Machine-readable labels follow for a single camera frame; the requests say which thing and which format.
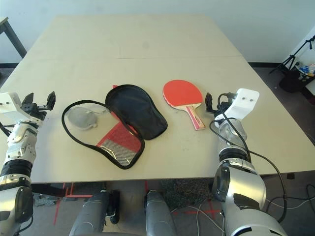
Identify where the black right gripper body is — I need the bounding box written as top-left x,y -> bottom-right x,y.
205,98 -> 233,118

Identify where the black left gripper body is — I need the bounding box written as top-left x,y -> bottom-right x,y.
21,103 -> 49,121

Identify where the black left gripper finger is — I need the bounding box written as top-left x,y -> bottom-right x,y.
45,91 -> 57,111
22,92 -> 35,106

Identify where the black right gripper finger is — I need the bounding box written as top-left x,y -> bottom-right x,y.
205,92 -> 214,110

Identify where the grey white plush toy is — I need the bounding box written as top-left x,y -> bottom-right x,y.
66,106 -> 98,131

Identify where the red black paddle case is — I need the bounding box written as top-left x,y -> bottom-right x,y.
61,84 -> 169,171

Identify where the dark framed side table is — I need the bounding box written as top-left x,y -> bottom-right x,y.
0,16 -> 28,60

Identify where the black bag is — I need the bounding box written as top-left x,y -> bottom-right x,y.
278,68 -> 311,94

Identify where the black tripod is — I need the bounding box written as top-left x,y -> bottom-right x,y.
269,33 -> 315,75

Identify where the dark speckled floor mat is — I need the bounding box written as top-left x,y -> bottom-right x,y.
160,177 -> 215,205

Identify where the grey cloth rag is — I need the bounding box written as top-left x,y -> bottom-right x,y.
32,192 -> 58,207

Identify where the box of colourful items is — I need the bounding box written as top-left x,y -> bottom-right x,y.
296,62 -> 315,82

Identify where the grey left robot leg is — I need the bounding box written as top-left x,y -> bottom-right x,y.
68,190 -> 111,236

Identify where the grey robot leg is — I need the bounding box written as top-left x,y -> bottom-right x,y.
68,190 -> 111,236
143,189 -> 179,236

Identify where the grey right robot leg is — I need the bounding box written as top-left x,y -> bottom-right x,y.
143,189 -> 179,236

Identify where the black table leg base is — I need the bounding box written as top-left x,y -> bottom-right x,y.
105,189 -> 122,225

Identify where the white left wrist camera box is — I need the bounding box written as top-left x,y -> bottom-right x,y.
0,91 -> 26,121

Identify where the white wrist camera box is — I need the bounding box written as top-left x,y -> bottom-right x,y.
224,88 -> 260,121
0,91 -> 26,121

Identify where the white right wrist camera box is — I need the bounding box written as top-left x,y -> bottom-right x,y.
224,88 -> 260,121

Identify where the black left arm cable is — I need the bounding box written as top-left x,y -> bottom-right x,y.
0,121 -> 12,137

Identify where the thin white floor cable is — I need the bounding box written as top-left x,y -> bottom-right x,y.
266,196 -> 311,210
169,203 -> 227,236

